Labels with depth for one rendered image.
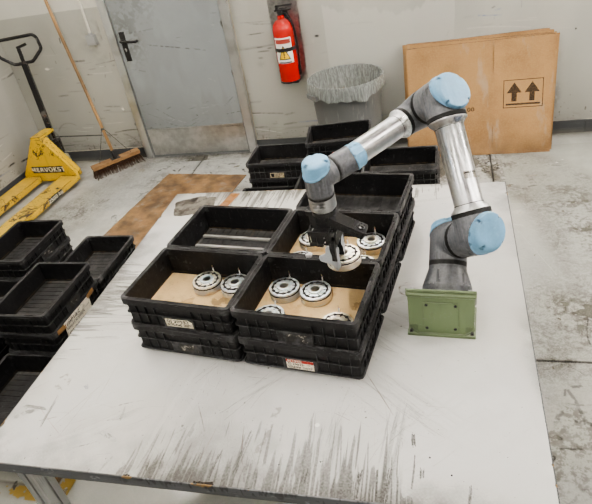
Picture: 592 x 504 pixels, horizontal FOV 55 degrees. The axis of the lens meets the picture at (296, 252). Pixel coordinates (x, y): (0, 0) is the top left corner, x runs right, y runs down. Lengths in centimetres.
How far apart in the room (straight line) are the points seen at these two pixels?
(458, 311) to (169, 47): 376
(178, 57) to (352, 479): 404
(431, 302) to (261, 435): 64
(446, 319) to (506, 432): 39
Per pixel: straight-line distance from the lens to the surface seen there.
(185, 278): 210
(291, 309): 183
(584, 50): 473
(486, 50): 446
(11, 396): 289
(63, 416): 198
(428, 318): 183
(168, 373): 194
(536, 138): 458
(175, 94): 515
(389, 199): 234
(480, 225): 168
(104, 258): 333
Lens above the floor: 198
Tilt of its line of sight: 33 degrees down
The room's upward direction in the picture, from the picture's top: 11 degrees counter-clockwise
